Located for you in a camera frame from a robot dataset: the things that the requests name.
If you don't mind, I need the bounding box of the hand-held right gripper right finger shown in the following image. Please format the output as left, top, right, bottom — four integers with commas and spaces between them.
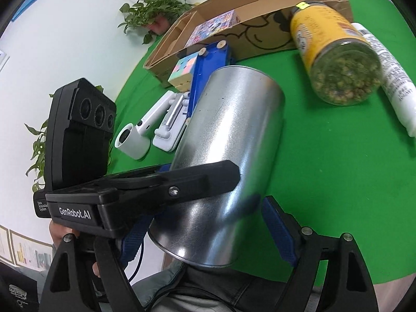
263, 196, 379, 312

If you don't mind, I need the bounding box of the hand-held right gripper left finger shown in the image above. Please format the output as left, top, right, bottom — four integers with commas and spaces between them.
41, 215, 154, 312

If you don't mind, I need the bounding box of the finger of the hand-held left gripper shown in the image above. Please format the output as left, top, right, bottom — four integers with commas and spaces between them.
112, 164, 172, 183
97, 160, 242, 235

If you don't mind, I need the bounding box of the white hair dryer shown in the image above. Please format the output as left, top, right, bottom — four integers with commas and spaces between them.
114, 90, 175, 160

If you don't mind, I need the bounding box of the silver metal can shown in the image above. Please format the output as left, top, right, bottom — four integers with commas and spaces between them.
148, 66, 286, 270

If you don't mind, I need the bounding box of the yellow label glass jar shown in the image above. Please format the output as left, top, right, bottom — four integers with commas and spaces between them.
290, 2, 384, 106

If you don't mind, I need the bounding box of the cardboard box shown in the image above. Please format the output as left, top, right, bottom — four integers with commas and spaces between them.
143, 0, 354, 89

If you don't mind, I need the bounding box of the person's left hand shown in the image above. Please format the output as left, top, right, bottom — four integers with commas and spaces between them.
49, 221, 102, 279

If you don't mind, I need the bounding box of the white folding phone stand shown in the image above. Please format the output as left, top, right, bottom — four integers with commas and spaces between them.
153, 92, 193, 152

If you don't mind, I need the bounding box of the large leaf green plant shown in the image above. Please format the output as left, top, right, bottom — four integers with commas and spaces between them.
25, 84, 115, 193

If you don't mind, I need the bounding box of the green felt table cover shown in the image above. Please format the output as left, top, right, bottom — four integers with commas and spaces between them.
107, 0, 416, 285

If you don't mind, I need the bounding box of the person's dark clothing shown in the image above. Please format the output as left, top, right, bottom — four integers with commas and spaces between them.
130, 260, 314, 312

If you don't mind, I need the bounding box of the pastel puzzle cube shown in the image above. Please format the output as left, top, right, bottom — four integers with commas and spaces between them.
168, 52, 199, 92

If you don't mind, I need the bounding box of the black printed garment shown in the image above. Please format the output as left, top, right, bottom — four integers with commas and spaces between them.
0, 263, 44, 312

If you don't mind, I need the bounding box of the potted green plant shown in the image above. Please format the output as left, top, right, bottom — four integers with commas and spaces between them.
118, 0, 196, 45

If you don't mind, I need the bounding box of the white tube bottle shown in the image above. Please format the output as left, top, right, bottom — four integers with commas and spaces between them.
352, 22, 416, 138

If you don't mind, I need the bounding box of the black cable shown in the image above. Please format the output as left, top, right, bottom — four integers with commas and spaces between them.
127, 240, 146, 283

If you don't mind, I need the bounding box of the framed wall picture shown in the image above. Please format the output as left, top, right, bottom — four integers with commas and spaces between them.
9, 229, 54, 271
0, 226, 11, 264

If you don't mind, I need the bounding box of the blue wall poster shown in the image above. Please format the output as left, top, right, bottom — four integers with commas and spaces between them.
11, 0, 54, 23

